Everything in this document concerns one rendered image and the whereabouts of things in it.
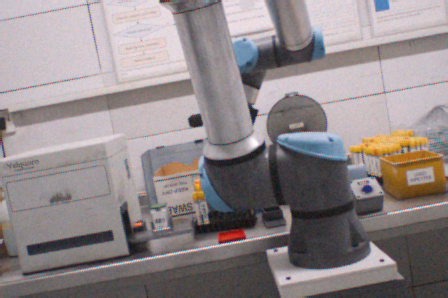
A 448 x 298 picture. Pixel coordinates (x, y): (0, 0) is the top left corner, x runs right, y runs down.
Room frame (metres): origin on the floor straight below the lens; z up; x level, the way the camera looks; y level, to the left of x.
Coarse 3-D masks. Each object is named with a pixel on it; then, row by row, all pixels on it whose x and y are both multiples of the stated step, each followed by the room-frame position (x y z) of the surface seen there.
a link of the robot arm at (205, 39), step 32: (160, 0) 0.78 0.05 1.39; (192, 0) 0.75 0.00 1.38; (192, 32) 0.78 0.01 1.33; (224, 32) 0.80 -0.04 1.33; (192, 64) 0.81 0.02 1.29; (224, 64) 0.80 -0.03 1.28; (224, 96) 0.81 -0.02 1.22; (224, 128) 0.83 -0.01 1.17; (224, 160) 0.83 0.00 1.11; (256, 160) 0.84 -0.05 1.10; (224, 192) 0.85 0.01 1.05; (256, 192) 0.84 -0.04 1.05
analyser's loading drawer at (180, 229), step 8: (192, 216) 1.23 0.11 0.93; (152, 224) 1.19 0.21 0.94; (184, 224) 1.24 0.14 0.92; (192, 224) 1.19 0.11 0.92; (136, 232) 1.24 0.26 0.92; (144, 232) 1.23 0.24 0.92; (152, 232) 1.19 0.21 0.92; (160, 232) 1.19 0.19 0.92; (168, 232) 1.19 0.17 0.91; (176, 232) 1.18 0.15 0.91; (184, 232) 1.19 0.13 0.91; (192, 232) 1.18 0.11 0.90; (128, 240) 1.18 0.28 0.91; (136, 240) 1.18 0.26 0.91; (144, 240) 1.19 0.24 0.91
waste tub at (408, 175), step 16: (384, 160) 1.31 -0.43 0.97; (400, 160) 1.35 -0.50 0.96; (416, 160) 1.23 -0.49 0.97; (432, 160) 1.22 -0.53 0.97; (384, 176) 1.34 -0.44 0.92; (400, 176) 1.23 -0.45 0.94; (416, 176) 1.23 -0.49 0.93; (432, 176) 1.22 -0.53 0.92; (400, 192) 1.23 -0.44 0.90; (416, 192) 1.23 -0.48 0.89; (432, 192) 1.23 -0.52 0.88
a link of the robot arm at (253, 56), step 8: (240, 40) 1.07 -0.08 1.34; (248, 40) 1.07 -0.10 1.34; (256, 40) 1.09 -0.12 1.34; (264, 40) 1.08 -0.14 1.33; (240, 48) 1.07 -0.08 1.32; (248, 48) 1.07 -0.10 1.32; (256, 48) 1.07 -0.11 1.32; (264, 48) 1.07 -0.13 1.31; (272, 48) 1.07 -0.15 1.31; (240, 56) 1.07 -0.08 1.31; (248, 56) 1.06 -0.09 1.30; (256, 56) 1.07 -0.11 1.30; (264, 56) 1.08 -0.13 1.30; (272, 56) 1.07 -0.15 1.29; (240, 64) 1.07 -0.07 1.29; (248, 64) 1.07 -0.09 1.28; (256, 64) 1.09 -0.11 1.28; (264, 64) 1.08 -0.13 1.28; (272, 64) 1.08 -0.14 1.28; (240, 72) 1.10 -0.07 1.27; (248, 72) 1.11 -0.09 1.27; (256, 72) 1.14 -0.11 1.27
